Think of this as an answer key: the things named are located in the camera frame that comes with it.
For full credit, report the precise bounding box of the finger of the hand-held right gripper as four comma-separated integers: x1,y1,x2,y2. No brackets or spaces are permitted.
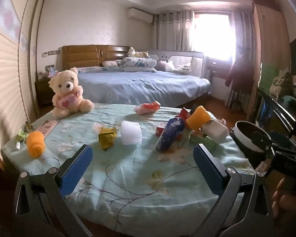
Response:
252,130,296,158

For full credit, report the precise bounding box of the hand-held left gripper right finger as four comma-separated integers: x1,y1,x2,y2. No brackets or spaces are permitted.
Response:
193,143,274,237

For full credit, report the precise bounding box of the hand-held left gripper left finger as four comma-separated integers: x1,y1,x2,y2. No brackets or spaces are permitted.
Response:
12,144,93,237

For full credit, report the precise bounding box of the white round bin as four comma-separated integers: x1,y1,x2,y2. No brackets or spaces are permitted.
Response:
230,120,270,171

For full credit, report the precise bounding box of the green packet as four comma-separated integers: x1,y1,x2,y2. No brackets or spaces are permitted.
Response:
190,134,219,151

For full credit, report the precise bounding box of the white paper box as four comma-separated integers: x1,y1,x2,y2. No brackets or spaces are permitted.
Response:
202,120,229,142

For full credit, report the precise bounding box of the yellow green wrapper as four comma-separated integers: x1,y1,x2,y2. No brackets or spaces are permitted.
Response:
99,126,117,150

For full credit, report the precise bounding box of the orange foam fruit net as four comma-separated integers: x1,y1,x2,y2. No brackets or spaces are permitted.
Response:
26,131,45,159
186,106,211,131

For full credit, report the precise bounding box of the blue and silver snack bag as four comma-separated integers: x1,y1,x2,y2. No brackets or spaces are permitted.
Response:
155,118,185,153

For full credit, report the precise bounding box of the white foam fruit net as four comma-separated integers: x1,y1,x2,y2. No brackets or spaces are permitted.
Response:
121,120,143,146

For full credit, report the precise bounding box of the red and white wrapper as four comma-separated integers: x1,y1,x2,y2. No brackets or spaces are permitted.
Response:
135,101,161,115

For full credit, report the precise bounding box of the person's right hand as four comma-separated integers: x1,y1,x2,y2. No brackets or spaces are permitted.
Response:
273,177,296,219

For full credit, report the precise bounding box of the black glossy stand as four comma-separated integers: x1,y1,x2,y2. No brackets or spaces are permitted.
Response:
255,86,296,139

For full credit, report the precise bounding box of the teal cloth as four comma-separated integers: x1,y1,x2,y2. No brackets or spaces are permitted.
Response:
282,96,296,107

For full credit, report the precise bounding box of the pink booklet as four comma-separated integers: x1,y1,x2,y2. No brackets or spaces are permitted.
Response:
35,120,58,139

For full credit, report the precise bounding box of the brown fuzzy cloth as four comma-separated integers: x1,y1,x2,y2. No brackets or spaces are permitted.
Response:
271,72,294,97

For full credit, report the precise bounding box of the light green candy wrapper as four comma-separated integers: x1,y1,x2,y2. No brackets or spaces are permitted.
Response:
16,128,30,142

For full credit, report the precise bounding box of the stack of green boxes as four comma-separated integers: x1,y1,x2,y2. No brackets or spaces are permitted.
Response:
260,63,277,89

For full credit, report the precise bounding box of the dark hanging coat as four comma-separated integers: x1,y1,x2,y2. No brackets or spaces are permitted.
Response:
224,52,256,97

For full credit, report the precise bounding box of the cream teddy bear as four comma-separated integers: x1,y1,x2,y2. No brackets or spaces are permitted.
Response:
49,67,95,119

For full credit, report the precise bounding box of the wooden nightstand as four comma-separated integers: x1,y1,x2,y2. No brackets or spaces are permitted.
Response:
35,78,55,108

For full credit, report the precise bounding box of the wooden wardrobe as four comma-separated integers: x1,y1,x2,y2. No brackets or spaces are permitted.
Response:
247,0,290,122

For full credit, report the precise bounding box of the bed with blue sheet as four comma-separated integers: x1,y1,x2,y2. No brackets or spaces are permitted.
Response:
74,67,213,106

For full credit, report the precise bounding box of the small pale pillow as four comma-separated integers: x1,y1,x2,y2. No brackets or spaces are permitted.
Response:
102,60,120,68

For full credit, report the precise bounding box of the wooden headboard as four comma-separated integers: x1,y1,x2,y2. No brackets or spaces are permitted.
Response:
62,44,132,71

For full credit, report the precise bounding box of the grey curtain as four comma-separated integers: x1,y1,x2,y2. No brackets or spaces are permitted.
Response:
230,7,256,62
154,9,194,52

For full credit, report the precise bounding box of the beige sliding closet door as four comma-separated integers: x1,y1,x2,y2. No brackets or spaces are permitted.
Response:
0,0,48,171

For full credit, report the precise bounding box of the bright window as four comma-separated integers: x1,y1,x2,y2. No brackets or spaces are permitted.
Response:
192,12,237,61

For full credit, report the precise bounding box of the white blue patterned pillow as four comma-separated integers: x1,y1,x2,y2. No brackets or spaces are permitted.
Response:
118,57,158,68

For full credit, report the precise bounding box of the grey bed guard rail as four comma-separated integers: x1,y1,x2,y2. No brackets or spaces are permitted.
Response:
148,50,208,79

